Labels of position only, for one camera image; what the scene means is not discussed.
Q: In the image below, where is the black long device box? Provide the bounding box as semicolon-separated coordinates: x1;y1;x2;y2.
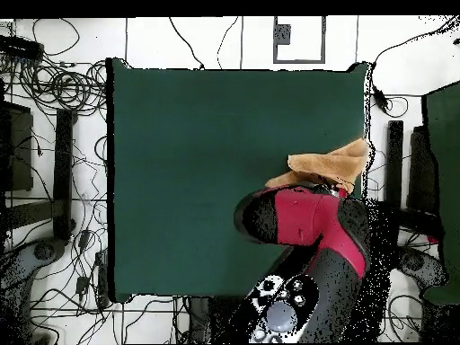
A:
0;34;45;61

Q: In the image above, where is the tan terry towel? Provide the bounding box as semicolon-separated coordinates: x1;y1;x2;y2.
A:
264;137;370;195

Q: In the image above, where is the black flat box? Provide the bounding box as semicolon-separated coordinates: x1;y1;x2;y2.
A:
0;102;34;192

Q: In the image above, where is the green cloth on side table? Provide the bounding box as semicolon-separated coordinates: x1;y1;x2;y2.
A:
421;81;460;305

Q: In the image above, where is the black stand behind table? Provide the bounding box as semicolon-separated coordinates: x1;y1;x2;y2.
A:
186;296;231;344

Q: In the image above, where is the black power adapter with cable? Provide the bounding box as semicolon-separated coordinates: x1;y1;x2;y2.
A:
369;62;410;119

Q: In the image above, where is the black power strip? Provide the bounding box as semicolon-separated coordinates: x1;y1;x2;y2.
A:
95;251;110;309

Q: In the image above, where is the coiled black cable bundle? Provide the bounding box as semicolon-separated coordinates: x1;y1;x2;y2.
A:
0;58;108;116

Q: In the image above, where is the small black power adapter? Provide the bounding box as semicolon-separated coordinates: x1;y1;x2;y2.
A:
75;275;90;298

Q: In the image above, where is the grey pedestal foot with caster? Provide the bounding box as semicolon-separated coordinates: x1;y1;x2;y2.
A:
0;236;67;344
394;246;450;292

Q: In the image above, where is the grey floor outlet box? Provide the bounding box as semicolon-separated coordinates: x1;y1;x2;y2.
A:
275;23;292;47

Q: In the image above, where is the black stand base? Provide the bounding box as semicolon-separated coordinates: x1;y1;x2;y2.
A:
382;119;445;246
0;108;77;241

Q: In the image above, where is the dark green table cloth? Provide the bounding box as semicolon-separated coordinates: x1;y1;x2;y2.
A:
106;57;371;304

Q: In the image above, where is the dark grey square floor frame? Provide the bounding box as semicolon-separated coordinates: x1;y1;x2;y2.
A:
272;15;327;65

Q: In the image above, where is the black cable with plug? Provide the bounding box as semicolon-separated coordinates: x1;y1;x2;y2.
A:
168;16;207;70

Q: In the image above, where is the black upright panel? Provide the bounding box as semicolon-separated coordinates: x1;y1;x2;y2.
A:
408;125;439;214

